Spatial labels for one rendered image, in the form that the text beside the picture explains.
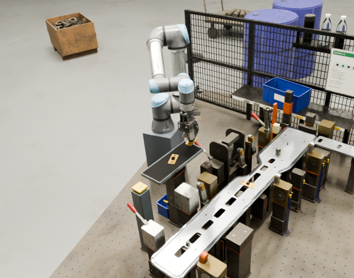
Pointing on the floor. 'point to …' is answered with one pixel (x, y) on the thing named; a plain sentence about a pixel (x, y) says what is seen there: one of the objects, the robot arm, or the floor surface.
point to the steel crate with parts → (72, 35)
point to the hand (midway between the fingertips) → (191, 138)
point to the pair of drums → (287, 9)
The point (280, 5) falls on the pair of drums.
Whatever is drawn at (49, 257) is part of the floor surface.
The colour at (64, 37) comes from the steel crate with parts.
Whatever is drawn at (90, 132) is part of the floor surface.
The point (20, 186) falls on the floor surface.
